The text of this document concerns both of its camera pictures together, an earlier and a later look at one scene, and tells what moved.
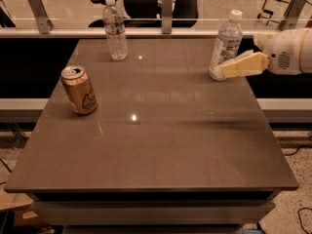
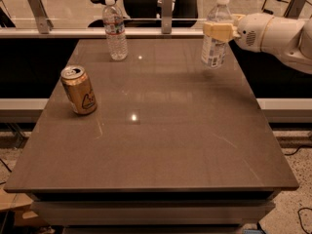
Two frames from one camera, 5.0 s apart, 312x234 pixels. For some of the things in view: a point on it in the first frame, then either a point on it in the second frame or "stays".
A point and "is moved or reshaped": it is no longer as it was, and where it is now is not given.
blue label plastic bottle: x=227 y=45 is moved or reshaped
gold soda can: x=79 y=90 stays
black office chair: x=141 y=5 stays
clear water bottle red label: x=114 y=23 stays
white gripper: x=282 y=53 → x=251 y=33
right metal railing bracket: x=295 y=9 stays
